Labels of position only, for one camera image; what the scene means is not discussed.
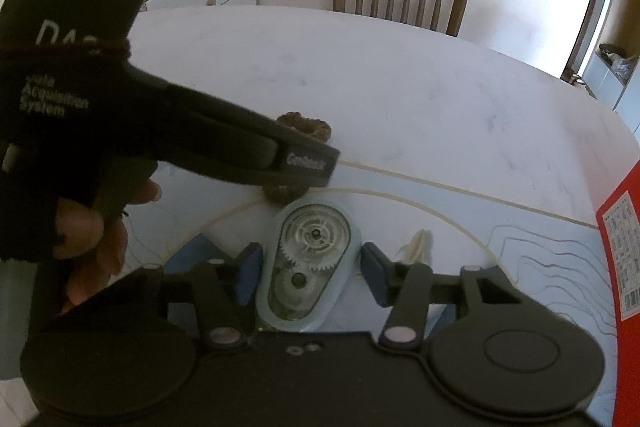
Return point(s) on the person's left hand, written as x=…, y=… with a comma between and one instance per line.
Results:
x=100, y=245

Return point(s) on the red white shoebox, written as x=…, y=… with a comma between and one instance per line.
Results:
x=618, y=222

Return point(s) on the clear correction tape dispenser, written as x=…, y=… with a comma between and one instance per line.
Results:
x=309, y=260

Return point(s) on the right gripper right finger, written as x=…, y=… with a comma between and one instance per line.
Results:
x=405, y=290

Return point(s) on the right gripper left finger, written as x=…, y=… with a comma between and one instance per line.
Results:
x=224, y=298

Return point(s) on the white tissue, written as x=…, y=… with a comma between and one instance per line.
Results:
x=418, y=250

